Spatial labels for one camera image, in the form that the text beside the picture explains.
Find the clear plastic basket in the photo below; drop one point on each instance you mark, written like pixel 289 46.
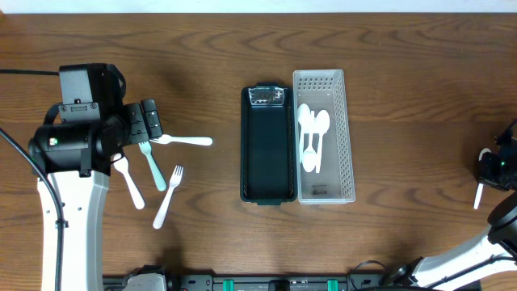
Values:
pixel 335 184

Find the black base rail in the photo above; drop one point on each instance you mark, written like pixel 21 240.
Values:
pixel 368 280

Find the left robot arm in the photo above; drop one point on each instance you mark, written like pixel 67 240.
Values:
pixel 74 149

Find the white spoon small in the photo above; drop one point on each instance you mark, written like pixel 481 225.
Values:
pixel 303 113

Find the black plastic basket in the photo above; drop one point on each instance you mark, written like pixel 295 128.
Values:
pixel 268 155

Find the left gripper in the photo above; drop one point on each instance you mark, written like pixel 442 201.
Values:
pixel 136 124

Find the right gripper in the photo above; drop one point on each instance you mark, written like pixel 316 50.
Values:
pixel 493 176

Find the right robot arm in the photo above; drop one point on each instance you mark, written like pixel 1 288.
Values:
pixel 491 252

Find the white spoon long diagonal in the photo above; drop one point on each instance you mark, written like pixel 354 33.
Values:
pixel 322 123

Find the white fork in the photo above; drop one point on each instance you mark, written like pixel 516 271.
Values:
pixel 174 182

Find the white fork pointing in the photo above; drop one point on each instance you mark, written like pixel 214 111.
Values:
pixel 198 141

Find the white spoon bowl down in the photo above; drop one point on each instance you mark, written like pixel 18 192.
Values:
pixel 309 154

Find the mint green plastic fork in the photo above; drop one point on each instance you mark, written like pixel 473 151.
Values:
pixel 159 180

